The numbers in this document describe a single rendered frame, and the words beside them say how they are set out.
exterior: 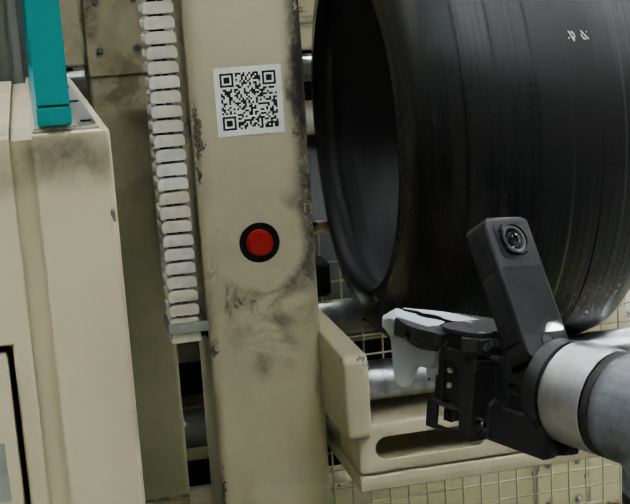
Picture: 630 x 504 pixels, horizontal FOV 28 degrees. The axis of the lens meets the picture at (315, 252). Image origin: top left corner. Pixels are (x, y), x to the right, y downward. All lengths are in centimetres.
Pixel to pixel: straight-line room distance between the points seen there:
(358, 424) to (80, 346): 67
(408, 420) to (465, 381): 46
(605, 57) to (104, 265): 72
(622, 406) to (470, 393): 15
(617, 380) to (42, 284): 38
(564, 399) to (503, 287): 10
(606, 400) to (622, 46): 56
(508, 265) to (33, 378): 37
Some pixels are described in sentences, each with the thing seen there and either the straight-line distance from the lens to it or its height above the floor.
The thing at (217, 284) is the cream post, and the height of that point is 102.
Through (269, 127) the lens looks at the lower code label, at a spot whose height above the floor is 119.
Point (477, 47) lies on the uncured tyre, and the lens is 127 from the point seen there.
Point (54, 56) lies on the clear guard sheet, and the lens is 71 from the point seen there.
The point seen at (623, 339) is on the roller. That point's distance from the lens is 150.
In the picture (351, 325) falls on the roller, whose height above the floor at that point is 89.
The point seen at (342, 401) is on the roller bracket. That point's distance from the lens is 137.
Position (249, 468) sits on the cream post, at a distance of 148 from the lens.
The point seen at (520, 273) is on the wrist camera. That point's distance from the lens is 94.
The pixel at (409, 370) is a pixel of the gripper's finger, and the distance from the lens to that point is 102.
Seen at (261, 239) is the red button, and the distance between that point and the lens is 141.
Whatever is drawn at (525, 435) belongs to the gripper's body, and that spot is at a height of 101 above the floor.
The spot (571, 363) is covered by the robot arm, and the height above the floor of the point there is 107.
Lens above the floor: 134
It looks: 12 degrees down
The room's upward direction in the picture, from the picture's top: 4 degrees counter-clockwise
